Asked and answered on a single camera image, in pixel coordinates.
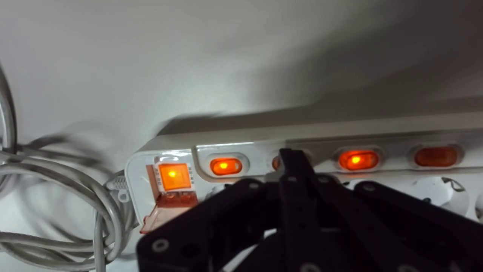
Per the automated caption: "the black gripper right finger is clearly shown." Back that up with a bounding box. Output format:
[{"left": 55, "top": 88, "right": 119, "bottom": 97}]
[{"left": 291, "top": 148, "right": 483, "bottom": 272}]

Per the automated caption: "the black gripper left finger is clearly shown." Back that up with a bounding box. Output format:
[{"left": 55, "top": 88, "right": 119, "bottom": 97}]
[{"left": 135, "top": 148, "right": 307, "bottom": 272}]

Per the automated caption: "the white power strip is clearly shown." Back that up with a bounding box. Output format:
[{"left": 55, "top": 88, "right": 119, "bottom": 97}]
[{"left": 123, "top": 111, "right": 483, "bottom": 239}]

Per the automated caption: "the square orange main switch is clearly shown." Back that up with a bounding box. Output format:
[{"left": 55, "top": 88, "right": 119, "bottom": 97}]
[{"left": 156, "top": 162, "right": 193, "bottom": 194}]

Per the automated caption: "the grey power cable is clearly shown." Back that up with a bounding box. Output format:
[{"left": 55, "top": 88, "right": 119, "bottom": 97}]
[{"left": 0, "top": 65, "right": 138, "bottom": 272}]

